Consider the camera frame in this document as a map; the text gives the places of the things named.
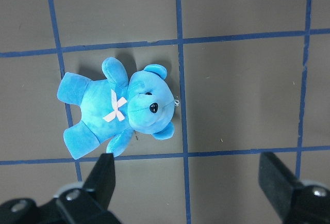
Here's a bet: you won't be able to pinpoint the blue plush teddy bear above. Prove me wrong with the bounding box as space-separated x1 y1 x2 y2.
57 57 176 159

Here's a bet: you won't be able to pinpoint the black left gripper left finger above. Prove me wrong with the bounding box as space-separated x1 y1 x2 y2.
1 153 121 223

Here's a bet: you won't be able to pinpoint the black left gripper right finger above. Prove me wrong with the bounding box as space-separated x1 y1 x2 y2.
258 152 329 223

